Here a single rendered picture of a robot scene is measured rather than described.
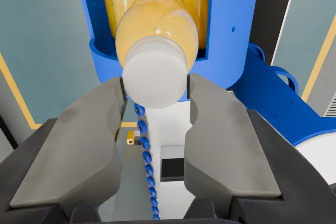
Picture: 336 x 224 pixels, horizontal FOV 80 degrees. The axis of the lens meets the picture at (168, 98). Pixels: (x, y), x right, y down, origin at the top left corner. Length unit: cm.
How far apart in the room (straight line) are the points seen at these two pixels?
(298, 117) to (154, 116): 49
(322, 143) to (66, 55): 162
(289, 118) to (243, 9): 59
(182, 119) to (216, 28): 48
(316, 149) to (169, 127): 47
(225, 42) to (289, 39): 152
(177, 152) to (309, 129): 44
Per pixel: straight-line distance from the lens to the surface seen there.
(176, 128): 74
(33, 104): 214
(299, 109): 86
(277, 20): 153
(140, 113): 63
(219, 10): 27
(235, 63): 32
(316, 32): 188
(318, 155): 84
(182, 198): 109
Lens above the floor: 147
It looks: 57 degrees down
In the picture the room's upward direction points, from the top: 179 degrees clockwise
